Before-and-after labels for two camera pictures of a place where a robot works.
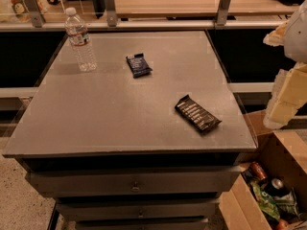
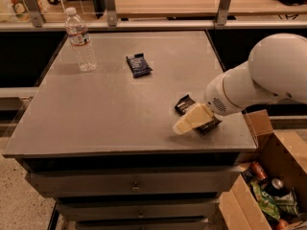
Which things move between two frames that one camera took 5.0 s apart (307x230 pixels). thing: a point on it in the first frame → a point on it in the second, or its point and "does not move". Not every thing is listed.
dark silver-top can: (276, 188) does not move
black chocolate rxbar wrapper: (197, 115) does not move
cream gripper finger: (288, 94) → (199, 115)
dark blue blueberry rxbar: (138, 65) does not move
